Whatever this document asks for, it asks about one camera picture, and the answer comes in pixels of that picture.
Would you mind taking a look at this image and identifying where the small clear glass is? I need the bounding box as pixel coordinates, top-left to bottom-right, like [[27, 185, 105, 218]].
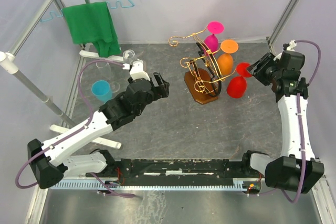
[[122, 49, 137, 64]]

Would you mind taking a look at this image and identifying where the green cloth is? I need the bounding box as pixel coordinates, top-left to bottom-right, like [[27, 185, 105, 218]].
[[62, 2, 121, 58]]

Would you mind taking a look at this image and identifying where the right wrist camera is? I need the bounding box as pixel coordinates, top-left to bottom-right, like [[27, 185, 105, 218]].
[[273, 40, 297, 61]]

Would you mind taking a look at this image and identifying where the orange plastic wine glass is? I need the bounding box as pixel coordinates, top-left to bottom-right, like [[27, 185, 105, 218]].
[[217, 39, 239, 76]]

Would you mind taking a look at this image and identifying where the white clothes rack stand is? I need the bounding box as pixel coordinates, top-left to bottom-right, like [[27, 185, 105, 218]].
[[0, 0, 140, 150]]

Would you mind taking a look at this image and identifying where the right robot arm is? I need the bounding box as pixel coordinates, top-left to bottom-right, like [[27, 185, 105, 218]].
[[240, 50, 324, 195]]

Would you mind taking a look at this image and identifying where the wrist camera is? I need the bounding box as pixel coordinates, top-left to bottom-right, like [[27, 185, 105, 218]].
[[123, 60, 150, 81], [273, 40, 297, 61]]

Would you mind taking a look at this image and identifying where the blue plastic wine glass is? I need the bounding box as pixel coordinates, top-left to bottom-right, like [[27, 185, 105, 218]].
[[91, 80, 112, 103]]

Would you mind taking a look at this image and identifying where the gold wire wine glass rack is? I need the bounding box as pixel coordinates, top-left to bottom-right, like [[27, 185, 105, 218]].
[[168, 26, 226, 105]]

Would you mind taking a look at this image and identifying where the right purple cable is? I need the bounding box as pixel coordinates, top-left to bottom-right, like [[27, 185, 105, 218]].
[[246, 39, 322, 204]]

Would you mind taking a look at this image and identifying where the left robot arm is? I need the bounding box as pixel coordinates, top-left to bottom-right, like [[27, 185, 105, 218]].
[[27, 72, 170, 189]]

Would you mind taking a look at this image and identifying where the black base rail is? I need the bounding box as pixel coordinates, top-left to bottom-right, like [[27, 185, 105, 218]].
[[97, 158, 263, 187]]

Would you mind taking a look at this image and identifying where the light blue cable duct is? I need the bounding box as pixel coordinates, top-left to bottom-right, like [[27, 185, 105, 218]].
[[50, 178, 258, 191]]

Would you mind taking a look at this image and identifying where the red plastic wine glass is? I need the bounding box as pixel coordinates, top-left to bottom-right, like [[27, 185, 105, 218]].
[[226, 62, 252, 99]]

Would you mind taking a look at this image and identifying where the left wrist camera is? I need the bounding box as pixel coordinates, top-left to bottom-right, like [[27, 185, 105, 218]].
[[123, 60, 150, 81]]

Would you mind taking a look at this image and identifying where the pink plastic wine glass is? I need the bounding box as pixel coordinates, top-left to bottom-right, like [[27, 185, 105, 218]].
[[204, 21, 224, 52]]

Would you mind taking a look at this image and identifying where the clear wine glass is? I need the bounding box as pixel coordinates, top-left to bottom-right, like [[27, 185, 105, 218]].
[[96, 62, 120, 93]]

